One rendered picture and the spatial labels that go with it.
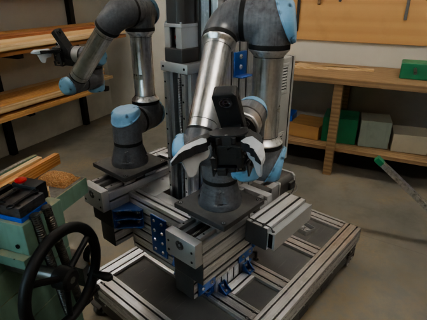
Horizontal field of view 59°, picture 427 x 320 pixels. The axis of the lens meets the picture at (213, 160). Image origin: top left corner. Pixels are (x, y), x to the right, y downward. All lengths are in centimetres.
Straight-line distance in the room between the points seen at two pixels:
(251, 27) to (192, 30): 34
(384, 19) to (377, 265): 212
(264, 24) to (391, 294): 169
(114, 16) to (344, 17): 260
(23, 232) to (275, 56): 78
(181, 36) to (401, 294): 175
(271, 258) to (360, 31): 234
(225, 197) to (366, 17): 275
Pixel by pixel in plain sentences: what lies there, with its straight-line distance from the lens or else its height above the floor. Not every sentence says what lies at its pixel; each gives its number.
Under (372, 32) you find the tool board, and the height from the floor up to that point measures 114.
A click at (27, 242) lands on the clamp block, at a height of 91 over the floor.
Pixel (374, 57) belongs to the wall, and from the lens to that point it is 374.
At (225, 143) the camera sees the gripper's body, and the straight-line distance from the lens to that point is 67.
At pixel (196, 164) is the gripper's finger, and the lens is 67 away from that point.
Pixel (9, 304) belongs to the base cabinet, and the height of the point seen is 70.
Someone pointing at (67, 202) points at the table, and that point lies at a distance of 129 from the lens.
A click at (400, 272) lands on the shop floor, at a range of 249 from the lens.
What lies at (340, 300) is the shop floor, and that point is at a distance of 219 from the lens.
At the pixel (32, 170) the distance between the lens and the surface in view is 138.
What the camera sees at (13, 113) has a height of 54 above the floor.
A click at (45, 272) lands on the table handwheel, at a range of 108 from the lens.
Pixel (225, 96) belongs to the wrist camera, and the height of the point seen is 131.
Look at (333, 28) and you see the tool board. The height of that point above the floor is 116.
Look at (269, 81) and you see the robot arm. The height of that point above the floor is 125.
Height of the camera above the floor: 148
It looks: 25 degrees down
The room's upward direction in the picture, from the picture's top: straight up
